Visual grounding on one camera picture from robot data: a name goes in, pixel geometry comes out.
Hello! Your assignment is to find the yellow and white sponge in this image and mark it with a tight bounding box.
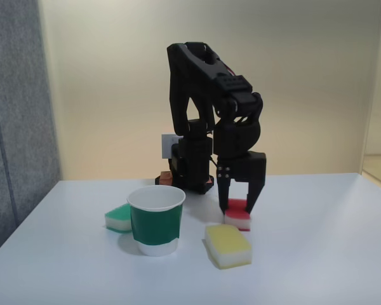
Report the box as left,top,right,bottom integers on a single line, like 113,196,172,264
204,224,253,271

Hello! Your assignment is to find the grey fabric partition panel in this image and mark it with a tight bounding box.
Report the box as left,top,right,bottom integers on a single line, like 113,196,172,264
0,0,64,263

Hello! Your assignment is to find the white rectangular box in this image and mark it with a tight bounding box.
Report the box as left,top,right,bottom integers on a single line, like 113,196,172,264
161,133,183,159

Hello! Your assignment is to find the green and white sponge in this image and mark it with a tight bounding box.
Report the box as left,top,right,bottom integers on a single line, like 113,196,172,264
104,203,135,234

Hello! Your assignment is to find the red and white sponge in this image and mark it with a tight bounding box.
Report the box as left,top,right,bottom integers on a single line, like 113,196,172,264
224,198,253,233

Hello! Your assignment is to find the white paper cup green tape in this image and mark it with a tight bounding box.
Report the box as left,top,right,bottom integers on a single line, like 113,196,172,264
126,186,187,257

